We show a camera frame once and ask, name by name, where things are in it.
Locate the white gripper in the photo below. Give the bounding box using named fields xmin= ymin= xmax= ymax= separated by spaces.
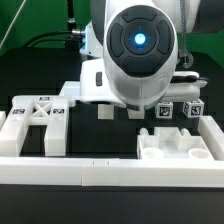
xmin=79 ymin=59 xmax=201 ymax=105

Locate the white chair seat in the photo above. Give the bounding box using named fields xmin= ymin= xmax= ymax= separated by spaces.
xmin=137 ymin=127 xmax=214 ymax=161

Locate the black vertical pole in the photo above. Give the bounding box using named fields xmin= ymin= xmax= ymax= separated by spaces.
xmin=66 ymin=0 xmax=76 ymax=30

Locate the white tagged cube left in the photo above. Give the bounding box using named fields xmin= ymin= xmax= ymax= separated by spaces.
xmin=155 ymin=102 xmax=173 ymax=119

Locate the white tagged cube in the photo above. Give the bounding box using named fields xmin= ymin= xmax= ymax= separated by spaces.
xmin=183 ymin=99 xmax=204 ymax=118
xmin=155 ymin=102 xmax=173 ymax=119

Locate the white tagged cube right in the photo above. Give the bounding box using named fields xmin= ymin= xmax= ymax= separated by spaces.
xmin=183 ymin=99 xmax=204 ymax=118

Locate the white marker base plate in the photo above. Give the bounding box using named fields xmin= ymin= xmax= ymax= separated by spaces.
xmin=59 ymin=81 xmax=80 ymax=100

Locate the black cable with connector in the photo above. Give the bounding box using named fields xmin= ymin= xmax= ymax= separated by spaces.
xmin=23 ymin=28 xmax=87 ymax=48

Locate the white chair back frame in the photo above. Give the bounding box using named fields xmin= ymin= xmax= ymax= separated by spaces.
xmin=0 ymin=95 xmax=76 ymax=157

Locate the thin white cable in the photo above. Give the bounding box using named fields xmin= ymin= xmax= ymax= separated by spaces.
xmin=0 ymin=0 xmax=28 ymax=51

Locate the white U-shaped obstacle wall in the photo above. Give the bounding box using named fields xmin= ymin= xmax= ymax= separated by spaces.
xmin=0 ymin=116 xmax=224 ymax=188

